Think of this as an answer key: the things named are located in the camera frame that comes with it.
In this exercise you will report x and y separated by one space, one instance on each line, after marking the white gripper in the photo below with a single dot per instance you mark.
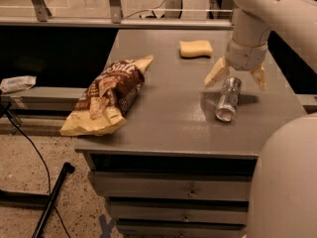
246 58

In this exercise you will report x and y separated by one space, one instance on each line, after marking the silver redbull can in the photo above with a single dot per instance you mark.
227 105

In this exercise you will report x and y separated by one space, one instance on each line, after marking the yellow sponge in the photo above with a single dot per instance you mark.
195 49

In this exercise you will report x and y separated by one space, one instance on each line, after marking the grey drawer cabinet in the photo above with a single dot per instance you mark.
171 127

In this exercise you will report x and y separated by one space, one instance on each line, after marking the top grey drawer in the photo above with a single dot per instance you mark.
170 186

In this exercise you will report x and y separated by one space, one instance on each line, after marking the grey drawer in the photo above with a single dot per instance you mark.
170 186
180 229
186 211

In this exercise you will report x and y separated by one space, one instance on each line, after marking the brown chip bag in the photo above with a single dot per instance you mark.
102 107

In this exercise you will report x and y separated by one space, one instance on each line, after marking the middle grey drawer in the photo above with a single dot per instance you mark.
186 211

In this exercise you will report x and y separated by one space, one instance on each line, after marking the bottom grey drawer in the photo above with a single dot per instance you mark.
180 229

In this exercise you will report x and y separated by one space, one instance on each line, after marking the grey low shelf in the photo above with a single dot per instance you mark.
44 98

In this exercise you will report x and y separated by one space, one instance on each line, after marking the black tripod leg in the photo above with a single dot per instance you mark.
44 202

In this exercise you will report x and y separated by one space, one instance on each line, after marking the metal railing frame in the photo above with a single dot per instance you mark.
121 14

